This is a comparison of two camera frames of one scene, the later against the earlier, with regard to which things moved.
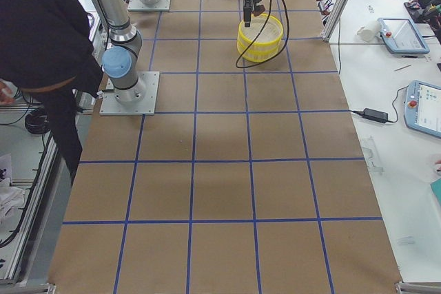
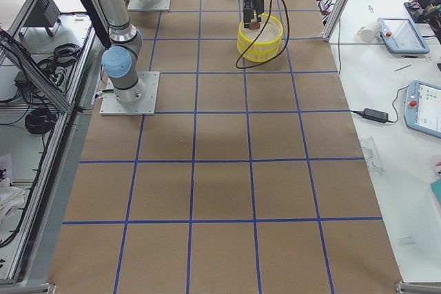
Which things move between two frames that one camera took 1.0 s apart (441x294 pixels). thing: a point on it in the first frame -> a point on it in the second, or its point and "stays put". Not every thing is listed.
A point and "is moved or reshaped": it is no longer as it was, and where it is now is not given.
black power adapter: [375, 116] stays put
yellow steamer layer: [270, 29] stays put
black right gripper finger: [247, 16] stays put
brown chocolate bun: [258, 12] is moved or reshaped
